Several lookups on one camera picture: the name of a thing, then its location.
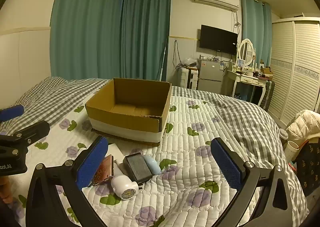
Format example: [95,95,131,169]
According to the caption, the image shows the white louvred wardrobe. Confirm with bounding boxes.
[266,17,320,126]

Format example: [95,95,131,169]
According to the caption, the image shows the dark suitcase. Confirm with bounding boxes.
[260,80,275,112]

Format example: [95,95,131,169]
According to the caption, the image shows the black wall television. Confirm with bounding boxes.
[199,24,238,56]

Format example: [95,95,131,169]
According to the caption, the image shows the person's left hand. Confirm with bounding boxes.
[0,175,13,204]

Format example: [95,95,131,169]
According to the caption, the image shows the wide teal curtain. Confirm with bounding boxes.
[49,0,123,81]

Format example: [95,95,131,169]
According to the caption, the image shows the black rectangular case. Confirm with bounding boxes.
[122,152,153,183]

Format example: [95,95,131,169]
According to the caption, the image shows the white puffer jacket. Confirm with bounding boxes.
[285,110,320,148]

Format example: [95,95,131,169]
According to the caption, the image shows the white plastic drawer cabinet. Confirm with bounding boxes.
[178,67,198,90]

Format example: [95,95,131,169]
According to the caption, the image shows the white round plastic device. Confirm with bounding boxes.
[111,159,139,201]

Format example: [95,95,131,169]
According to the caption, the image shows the brown patterned wallet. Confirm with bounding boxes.
[94,154,115,187]

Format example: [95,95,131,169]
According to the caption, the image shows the white card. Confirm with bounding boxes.
[106,143,124,161]

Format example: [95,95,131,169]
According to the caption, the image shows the white oval vanity mirror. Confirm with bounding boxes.
[236,38,257,67]

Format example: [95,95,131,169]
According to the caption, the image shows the light blue oval case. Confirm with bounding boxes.
[143,154,162,175]

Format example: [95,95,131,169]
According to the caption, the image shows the white floral quilt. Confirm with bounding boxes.
[0,94,309,227]

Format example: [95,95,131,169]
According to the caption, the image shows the grey checked bedsheet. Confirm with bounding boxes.
[0,76,312,227]

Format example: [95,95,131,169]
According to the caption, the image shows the white dressing table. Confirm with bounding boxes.
[226,67,274,107]

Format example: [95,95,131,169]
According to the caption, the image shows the white pole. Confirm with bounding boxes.
[159,39,168,81]

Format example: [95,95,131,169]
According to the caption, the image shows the cardboard box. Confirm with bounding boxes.
[85,78,172,147]

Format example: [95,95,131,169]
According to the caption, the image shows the clear plastic bag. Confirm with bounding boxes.
[182,57,198,67]

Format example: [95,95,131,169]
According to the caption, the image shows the grey small fridge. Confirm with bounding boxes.
[197,58,226,94]

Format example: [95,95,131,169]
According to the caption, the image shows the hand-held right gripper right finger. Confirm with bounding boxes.
[210,137,293,227]

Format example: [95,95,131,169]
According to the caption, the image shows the narrow teal curtain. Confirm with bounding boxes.
[121,0,172,82]

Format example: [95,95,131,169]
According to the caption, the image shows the dark printed bag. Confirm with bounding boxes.
[294,139,320,198]

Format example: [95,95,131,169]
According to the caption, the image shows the light teal curtain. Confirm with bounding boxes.
[241,0,273,68]

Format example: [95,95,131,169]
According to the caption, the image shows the black wall cables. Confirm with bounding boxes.
[173,39,183,69]

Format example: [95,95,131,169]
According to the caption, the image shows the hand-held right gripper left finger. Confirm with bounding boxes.
[26,135,110,227]

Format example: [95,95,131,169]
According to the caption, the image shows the white cup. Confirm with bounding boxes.
[286,140,299,162]

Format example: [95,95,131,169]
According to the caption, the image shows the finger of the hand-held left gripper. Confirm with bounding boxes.
[0,104,25,122]
[0,120,51,153]

